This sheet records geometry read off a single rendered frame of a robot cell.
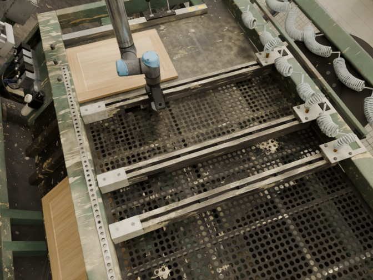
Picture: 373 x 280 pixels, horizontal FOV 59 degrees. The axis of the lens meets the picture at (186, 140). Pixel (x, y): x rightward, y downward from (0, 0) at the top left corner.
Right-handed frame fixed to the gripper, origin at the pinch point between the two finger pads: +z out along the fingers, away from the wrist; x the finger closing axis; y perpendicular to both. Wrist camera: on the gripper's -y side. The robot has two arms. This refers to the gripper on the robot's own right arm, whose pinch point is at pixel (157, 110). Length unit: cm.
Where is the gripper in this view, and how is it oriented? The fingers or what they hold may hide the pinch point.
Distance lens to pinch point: 172.9
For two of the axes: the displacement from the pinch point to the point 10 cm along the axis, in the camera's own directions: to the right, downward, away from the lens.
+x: -9.4, 2.8, -2.0
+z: -0.1, 5.6, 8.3
